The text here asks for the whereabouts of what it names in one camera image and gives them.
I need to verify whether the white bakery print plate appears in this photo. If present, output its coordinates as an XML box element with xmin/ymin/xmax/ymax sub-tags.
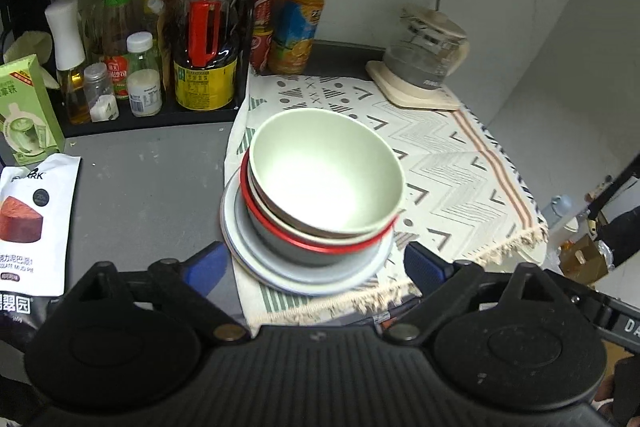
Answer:
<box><xmin>219</xmin><ymin>172</ymin><xmax>393</xmax><ymax>297</ymax></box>

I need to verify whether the red plate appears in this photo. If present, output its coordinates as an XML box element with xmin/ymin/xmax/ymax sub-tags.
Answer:
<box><xmin>239</xmin><ymin>153</ymin><xmax>396</xmax><ymax>265</ymax></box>

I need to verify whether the large pale green bowl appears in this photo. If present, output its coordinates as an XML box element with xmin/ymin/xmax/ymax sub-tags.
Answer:
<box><xmin>248</xmin><ymin>108</ymin><xmax>405</xmax><ymax>234</ymax></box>

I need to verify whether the small pale green bowl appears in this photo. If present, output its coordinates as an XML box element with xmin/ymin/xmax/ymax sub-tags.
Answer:
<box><xmin>240</xmin><ymin>165</ymin><xmax>397</xmax><ymax>256</ymax></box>

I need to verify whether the cardboard box on floor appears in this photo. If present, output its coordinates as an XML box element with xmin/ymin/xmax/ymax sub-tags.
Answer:
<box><xmin>559</xmin><ymin>235</ymin><xmax>610</xmax><ymax>286</ymax></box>

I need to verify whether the patterned table mat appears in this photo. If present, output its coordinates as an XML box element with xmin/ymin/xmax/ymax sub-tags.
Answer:
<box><xmin>224</xmin><ymin>74</ymin><xmax>548</xmax><ymax>331</ymax></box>

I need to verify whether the white cake mix pouch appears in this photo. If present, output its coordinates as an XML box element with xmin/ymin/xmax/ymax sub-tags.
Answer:
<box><xmin>1</xmin><ymin>153</ymin><xmax>80</xmax><ymax>338</ymax></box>

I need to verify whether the white lid milk bottle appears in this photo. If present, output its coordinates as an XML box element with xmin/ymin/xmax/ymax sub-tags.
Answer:
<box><xmin>126</xmin><ymin>31</ymin><xmax>162</xmax><ymax>117</ymax></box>

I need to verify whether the cream kettle base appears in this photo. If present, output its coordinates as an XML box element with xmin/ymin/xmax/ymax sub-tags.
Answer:
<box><xmin>366</xmin><ymin>61</ymin><xmax>462</xmax><ymax>112</ymax></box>

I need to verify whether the small glass spice jar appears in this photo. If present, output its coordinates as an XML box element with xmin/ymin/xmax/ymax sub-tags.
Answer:
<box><xmin>84</xmin><ymin>62</ymin><xmax>119</xmax><ymax>122</ymax></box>

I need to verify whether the green matcha box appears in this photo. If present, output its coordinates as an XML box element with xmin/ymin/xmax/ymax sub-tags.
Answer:
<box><xmin>0</xmin><ymin>54</ymin><xmax>65</xmax><ymax>166</ymax></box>

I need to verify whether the large soy sauce bottle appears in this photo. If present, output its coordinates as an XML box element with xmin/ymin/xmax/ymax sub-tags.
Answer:
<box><xmin>174</xmin><ymin>0</ymin><xmax>239</xmax><ymax>112</ymax></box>

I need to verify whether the red soda can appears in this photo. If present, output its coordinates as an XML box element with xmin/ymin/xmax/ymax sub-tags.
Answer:
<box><xmin>250</xmin><ymin>0</ymin><xmax>273</xmax><ymax>74</ymax></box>

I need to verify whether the green label sauce bottle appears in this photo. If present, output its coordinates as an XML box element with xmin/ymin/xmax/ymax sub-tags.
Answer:
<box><xmin>102</xmin><ymin>0</ymin><xmax>134</xmax><ymax>100</ymax></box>

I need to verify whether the white cap oil sprayer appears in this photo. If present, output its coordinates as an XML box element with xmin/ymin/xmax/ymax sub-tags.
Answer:
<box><xmin>44</xmin><ymin>0</ymin><xmax>91</xmax><ymax>124</ymax></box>

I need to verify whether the orange juice bottle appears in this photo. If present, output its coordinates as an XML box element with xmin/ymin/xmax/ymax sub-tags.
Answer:
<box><xmin>268</xmin><ymin>0</ymin><xmax>324</xmax><ymax>75</ymax></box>

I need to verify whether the glass kettle cream handle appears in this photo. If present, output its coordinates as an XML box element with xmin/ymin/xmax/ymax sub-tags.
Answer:
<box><xmin>383</xmin><ymin>4</ymin><xmax>470</xmax><ymax>90</ymax></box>

